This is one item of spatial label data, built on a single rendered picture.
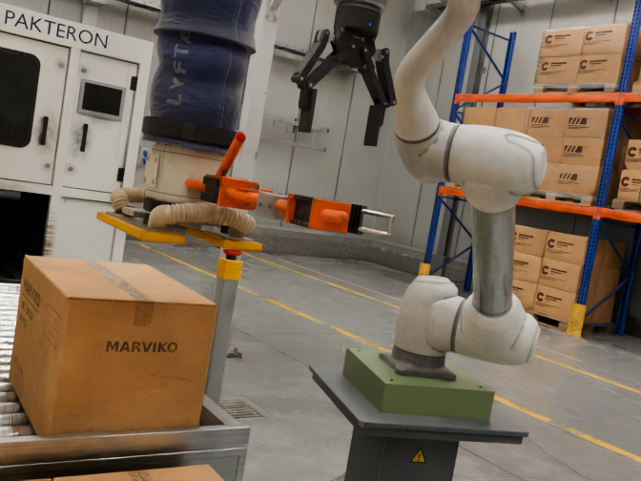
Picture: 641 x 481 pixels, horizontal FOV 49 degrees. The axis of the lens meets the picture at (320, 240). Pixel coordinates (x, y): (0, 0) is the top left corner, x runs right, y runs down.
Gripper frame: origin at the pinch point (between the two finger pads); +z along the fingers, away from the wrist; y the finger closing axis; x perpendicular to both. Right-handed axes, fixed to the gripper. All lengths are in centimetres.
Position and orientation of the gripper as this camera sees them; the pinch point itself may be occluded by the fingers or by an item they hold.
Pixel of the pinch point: (339, 132)
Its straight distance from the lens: 119.4
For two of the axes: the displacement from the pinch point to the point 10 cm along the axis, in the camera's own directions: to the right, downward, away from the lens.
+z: -1.6, 9.8, 0.8
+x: 5.4, 1.6, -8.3
